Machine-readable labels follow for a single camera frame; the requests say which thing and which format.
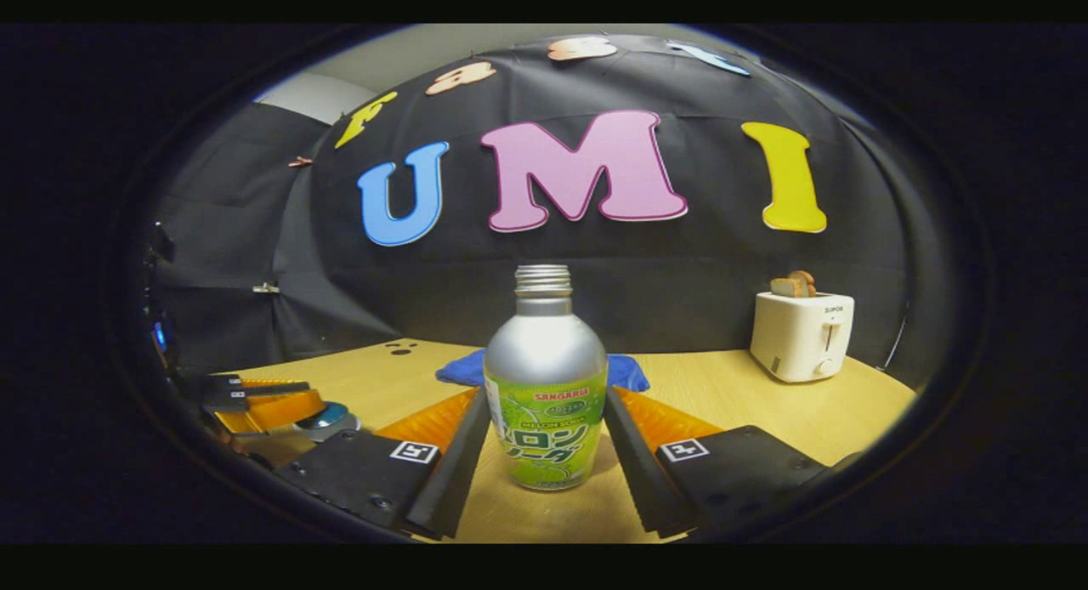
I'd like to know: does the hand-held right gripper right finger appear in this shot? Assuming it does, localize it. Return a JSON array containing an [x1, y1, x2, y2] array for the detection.
[[602, 384, 830, 540]]

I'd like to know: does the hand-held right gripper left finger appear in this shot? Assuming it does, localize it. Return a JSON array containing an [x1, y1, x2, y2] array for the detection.
[[272, 386, 492, 542]]

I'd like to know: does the silver green water bottle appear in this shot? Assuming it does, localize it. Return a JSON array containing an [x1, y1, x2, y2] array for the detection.
[[483, 264, 609, 492]]

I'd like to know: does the blue towel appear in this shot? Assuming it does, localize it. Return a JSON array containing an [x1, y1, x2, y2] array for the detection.
[[435, 348, 651, 394]]

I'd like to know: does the black backdrop cloth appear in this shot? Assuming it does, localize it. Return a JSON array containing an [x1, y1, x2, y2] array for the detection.
[[140, 33, 944, 387]]

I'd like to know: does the white toaster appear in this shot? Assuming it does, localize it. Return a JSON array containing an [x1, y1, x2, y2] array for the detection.
[[750, 291, 856, 383]]

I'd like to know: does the toaster power cable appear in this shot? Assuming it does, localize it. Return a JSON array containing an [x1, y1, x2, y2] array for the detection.
[[878, 301, 911, 372]]

